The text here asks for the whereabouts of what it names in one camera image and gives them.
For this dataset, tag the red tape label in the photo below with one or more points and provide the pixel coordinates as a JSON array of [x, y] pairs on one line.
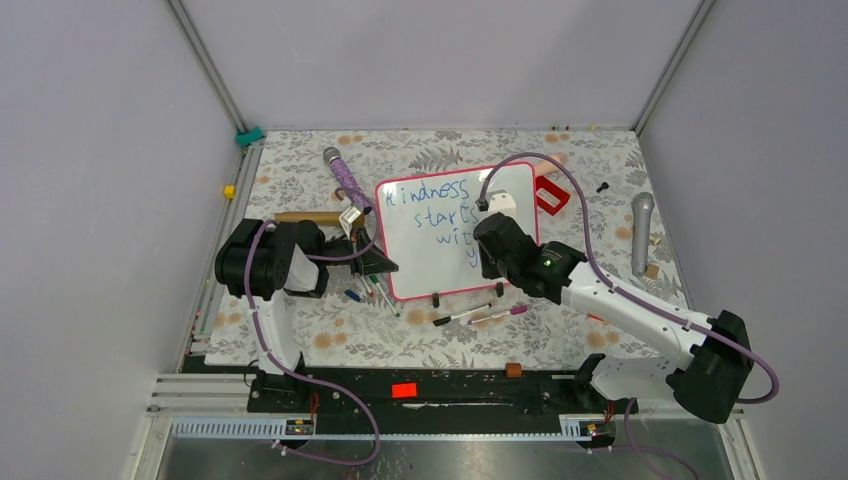
[[404, 390]]

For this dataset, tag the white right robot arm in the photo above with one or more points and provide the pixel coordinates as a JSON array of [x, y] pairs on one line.
[[707, 355]]

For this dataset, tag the green capped marker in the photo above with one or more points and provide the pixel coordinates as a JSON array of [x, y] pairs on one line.
[[378, 286]]

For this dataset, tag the purple capped marker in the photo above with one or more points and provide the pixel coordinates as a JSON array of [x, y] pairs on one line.
[[505, 313]]

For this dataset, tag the black capped marker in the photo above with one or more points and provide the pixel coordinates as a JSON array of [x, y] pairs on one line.
[[449, 318]]

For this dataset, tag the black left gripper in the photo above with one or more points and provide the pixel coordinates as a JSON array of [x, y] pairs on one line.
[[372, 262]]

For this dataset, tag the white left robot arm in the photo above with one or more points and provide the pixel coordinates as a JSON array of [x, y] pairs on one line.
[[266, 262]]

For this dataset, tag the red capped marker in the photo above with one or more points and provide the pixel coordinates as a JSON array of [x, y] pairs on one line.
[[368, 289]]

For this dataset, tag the pink framed whiteboard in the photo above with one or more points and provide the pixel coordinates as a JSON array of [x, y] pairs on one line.
[[427, 224]]

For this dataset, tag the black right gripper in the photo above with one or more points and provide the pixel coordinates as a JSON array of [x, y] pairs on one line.
[[487, 269]]

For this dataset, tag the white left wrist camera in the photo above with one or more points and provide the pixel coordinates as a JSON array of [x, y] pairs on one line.
[[351, 217]]

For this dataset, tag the silver toy microphone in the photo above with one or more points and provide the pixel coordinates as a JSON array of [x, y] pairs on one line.
[[642, 206]]

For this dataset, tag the green corner clamp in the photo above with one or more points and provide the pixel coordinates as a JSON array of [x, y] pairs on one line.
[[249, 137]]

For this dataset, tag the purple glitter microphone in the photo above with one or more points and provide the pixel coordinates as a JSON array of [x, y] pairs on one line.
[[342, 173]]

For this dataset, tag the brown small block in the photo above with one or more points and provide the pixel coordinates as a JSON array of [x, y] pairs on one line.
[[513, 370]]

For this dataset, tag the blue marker cap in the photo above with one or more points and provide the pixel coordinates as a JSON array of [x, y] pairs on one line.
[[353, 296]]

